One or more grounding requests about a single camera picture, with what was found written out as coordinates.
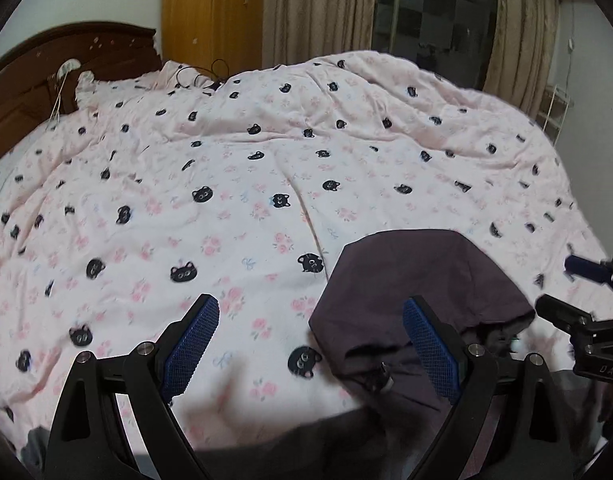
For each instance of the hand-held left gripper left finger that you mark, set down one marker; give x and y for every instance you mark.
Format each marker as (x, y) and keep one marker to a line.
(194, 340)

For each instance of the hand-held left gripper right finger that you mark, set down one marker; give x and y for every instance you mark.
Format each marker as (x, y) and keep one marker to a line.
(429, 345)

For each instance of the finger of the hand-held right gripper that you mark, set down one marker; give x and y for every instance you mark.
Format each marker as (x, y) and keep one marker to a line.
(586, 267)
(561, 310)

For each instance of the dark purple garment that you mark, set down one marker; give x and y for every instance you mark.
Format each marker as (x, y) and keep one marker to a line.
(411, 270)

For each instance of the grey garment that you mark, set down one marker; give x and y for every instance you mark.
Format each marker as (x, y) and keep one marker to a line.
(311, 450)

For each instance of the pink cat-print blanket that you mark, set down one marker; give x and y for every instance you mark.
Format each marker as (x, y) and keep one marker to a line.
(236, 160)

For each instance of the dark window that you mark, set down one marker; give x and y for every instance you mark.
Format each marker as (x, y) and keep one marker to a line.
(436, 10)

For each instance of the dark wooden headboard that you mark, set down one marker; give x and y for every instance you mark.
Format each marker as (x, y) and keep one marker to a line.
(16, 100)

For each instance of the white charger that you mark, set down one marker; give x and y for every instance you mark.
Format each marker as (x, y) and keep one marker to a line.
(69, 67)

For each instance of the light wooden wardrobe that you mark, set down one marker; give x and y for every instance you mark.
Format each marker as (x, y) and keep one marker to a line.
(211, 10)

